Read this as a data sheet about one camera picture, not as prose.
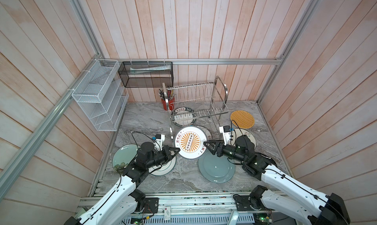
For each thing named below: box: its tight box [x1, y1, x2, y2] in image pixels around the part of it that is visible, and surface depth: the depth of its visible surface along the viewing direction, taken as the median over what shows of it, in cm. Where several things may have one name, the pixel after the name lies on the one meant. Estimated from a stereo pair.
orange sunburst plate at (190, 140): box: [174, 125, 208, 160], surface depth 76 cm
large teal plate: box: [197, 149, 236, 184], surface depth 85 cm
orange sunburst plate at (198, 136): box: [191, 125, 208, 145], surface depth 77 cm
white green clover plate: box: [148, 155, 177, 176], surface depth 86 cm
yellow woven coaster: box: [230, 110, 255, 130], surface depth 111 cm
